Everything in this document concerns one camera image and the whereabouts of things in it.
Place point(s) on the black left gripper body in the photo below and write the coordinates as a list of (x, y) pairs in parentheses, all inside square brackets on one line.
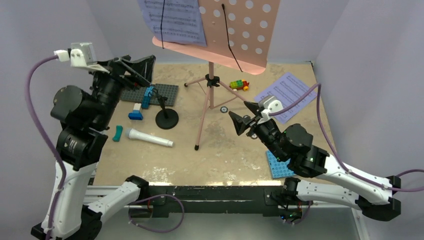
[(126, 80)]

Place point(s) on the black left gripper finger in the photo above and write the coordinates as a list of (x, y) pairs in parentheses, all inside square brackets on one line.
[(134, 84), (141, 70)]

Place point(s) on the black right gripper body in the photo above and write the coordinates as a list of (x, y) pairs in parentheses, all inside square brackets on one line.
[(256, 128)]

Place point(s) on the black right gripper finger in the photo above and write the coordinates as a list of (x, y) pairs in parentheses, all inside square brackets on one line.
[(253, 107), (241, 123)]

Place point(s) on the black microphone stand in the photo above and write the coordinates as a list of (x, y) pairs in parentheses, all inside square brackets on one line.
[(166, 118)]

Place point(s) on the white microphone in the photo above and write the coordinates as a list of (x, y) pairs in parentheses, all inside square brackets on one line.
[(134, 134)]

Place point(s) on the pink music stand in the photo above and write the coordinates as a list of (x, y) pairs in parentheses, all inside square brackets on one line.
[(238, 35)]

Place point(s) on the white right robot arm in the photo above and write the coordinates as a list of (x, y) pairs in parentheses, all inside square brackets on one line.
[(323, 178)]

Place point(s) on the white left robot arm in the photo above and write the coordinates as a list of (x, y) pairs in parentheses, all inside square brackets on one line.
[(68, 217)]

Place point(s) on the blue poker chip far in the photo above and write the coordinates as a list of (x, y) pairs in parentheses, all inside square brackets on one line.
[(224, 109)]

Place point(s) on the colourful brick toy car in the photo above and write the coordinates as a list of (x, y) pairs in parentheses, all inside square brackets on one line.
[(240, 84)]

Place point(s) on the blue brick column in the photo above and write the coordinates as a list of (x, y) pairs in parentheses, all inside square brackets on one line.
[(145, 103)]

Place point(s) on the blue and white brick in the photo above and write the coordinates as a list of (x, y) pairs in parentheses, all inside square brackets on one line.
[(136, 114)]

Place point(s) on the light blue building baseplate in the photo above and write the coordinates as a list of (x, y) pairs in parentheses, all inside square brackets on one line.
[(278, 169)]

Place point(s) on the teal arch block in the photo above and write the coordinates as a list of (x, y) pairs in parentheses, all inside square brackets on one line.
[(118, 133)]

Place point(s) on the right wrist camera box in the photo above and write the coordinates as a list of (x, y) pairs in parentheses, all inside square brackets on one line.
[(267, 106)]

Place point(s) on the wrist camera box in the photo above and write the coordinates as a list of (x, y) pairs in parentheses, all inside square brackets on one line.
[(267, 106), (81, 55)]

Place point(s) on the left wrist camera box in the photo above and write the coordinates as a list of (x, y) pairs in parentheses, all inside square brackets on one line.
[(81, 55)]

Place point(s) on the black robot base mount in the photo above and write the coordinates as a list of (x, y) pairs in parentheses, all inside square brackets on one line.
[(267, 200)]

